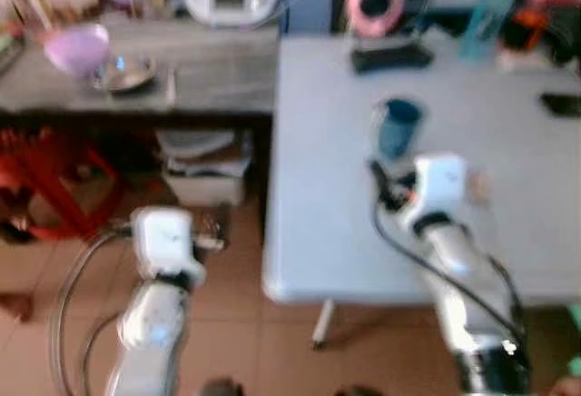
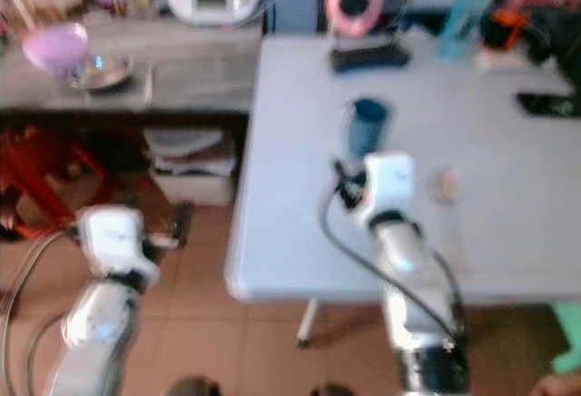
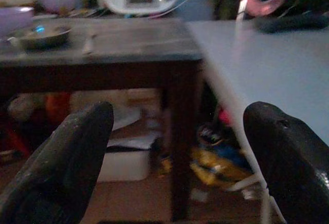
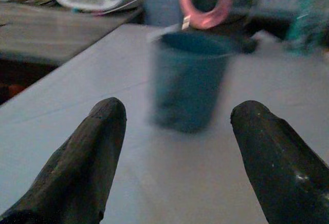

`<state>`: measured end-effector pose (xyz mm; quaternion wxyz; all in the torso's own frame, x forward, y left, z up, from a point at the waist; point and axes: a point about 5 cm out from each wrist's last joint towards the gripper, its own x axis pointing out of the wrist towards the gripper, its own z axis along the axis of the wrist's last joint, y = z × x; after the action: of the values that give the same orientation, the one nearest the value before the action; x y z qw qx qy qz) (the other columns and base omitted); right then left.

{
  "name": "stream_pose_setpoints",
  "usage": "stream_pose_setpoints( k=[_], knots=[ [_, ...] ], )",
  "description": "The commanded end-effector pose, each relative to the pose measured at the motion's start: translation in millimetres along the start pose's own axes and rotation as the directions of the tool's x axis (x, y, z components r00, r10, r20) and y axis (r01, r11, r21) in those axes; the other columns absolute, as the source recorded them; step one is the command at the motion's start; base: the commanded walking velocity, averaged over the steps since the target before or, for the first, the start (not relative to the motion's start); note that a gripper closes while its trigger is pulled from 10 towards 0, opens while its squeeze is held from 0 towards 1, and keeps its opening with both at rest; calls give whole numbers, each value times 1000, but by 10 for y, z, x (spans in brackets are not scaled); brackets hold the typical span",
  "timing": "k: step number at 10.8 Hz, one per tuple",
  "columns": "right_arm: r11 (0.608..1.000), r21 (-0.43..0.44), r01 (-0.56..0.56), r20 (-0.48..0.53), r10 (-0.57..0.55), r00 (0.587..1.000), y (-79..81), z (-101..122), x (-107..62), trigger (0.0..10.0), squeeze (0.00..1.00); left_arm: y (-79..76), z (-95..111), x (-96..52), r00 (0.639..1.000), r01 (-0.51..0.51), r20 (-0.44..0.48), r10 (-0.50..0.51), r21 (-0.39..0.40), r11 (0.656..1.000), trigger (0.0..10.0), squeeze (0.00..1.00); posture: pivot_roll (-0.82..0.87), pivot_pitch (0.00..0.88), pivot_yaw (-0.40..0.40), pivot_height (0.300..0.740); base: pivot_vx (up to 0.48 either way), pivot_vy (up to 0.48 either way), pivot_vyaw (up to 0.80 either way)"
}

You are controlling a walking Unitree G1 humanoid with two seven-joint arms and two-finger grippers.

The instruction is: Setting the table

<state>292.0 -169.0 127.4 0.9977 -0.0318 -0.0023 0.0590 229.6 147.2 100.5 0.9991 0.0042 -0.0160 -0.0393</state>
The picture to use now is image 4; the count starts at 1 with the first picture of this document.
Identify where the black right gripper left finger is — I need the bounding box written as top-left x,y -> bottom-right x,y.
0,97 -> 127,224

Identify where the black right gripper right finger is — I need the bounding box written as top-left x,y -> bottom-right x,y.
230,100 -> 329,224

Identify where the blue plastic cup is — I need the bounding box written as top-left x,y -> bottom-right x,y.
147,32 -> 235,134

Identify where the black stand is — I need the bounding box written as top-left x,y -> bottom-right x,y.
190,10 -> 259,55

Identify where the grey wooden side table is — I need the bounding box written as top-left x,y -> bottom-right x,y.
0,2 -> 143,67

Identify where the teal transparent container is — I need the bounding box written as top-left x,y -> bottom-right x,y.
285,0 -> 329,55

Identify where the pink tape roll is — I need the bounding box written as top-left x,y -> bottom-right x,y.
179,0 -> 233,30

